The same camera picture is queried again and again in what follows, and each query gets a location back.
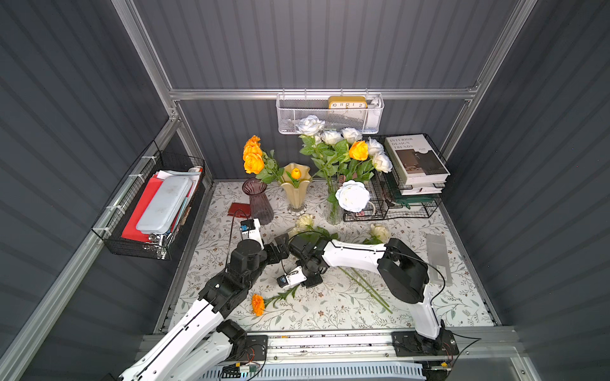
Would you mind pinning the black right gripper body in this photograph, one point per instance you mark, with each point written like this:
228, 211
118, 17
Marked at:
302, 248

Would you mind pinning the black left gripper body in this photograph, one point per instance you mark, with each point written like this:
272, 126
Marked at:
276, 247

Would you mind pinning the cream rose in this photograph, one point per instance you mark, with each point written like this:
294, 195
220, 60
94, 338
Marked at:
305, 227
378, 234

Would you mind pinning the orange flower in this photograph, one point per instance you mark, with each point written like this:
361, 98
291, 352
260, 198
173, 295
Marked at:
259, 303
358, 165

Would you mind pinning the orange tulip bud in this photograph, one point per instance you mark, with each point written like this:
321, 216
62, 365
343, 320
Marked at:
294, 176

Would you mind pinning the orange yellow rose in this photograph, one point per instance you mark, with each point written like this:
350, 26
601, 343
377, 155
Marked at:
252, 147

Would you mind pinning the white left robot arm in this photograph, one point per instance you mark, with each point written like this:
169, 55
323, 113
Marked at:
200, 319

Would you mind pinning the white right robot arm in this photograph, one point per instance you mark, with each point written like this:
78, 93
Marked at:
405, 274

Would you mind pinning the purple glass vase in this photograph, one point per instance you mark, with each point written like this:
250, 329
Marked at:
260, 206

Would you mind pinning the clear glass vase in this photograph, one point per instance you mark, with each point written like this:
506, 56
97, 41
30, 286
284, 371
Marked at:
334, 212

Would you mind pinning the red wallet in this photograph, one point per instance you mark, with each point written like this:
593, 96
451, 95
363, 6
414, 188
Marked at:
241, 210

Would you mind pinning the yellow ruffled vase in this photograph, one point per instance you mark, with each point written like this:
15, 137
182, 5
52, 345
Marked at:
296, 196

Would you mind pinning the white plastic case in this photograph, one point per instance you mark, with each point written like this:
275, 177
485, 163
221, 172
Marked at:
165, 205

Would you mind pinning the white hardcover book stack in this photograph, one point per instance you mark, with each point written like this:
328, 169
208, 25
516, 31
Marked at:
417, 167

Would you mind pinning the red folder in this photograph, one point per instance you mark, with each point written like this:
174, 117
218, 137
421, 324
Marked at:
130, 231

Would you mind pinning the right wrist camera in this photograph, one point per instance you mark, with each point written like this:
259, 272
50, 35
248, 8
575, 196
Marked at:
292, 278

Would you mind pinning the black wire desk organizer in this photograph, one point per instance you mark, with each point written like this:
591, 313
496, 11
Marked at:
379, 208

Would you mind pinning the black wire wall basket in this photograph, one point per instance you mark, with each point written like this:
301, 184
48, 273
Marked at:
116, 215

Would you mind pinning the white wire wall basket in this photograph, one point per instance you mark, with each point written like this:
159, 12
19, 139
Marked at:
291, 107

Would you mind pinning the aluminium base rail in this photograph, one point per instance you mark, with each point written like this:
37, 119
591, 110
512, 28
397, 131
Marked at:
489, 353

